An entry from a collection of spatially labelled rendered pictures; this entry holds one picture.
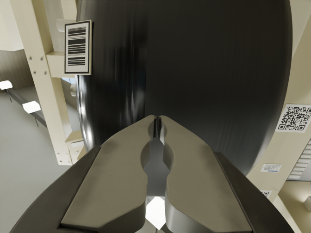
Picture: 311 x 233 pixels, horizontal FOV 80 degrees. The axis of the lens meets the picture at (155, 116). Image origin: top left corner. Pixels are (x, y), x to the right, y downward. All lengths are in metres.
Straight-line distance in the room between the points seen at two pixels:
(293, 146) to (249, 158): 0.32
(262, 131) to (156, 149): 0.13
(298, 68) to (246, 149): 0.26
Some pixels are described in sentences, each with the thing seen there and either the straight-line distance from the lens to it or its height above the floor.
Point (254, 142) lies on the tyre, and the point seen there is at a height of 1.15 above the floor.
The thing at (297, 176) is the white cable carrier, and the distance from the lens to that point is 0.71.
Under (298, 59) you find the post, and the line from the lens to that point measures 0.48.
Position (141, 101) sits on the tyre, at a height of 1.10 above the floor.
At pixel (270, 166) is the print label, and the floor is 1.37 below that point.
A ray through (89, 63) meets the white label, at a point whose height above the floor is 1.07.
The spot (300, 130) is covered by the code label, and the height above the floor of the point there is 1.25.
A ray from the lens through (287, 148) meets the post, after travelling 0.60.
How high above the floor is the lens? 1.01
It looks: 31 degrees up
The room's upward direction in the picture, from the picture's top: 177 degrees counter-clockwise
